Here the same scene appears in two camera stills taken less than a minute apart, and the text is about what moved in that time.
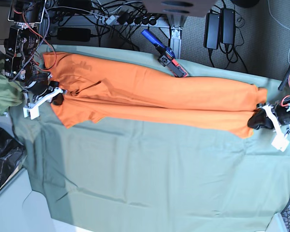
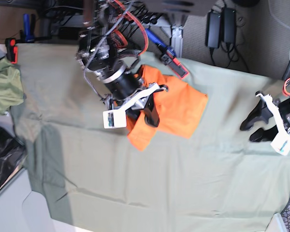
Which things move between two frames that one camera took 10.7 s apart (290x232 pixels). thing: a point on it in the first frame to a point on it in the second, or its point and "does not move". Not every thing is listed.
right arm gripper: x=43 y=90 to x=128 y=94
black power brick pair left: x=212 y=31 does not move
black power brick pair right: x=227 y=25 does not move
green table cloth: x=101 y=177 does not move
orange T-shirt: x=93 y=90 to x=180 y=108
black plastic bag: x=7 y=152 does not move
